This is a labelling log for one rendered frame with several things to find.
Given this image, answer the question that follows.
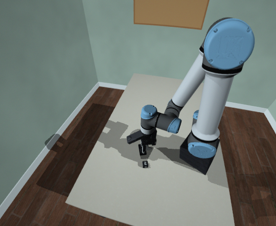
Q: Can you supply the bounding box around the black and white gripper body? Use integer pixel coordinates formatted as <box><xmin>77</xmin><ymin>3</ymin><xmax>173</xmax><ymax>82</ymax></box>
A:
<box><xmin>141</xmin><ymin>128</ymin><xmax>157</xmax><ymax>145</ymax></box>

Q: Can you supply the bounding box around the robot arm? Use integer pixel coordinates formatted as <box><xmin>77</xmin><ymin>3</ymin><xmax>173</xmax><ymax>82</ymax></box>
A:
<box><xmin>126</xmin><ymin>17</ymin><xmax>255</xmax><ymax>159</ymax></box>

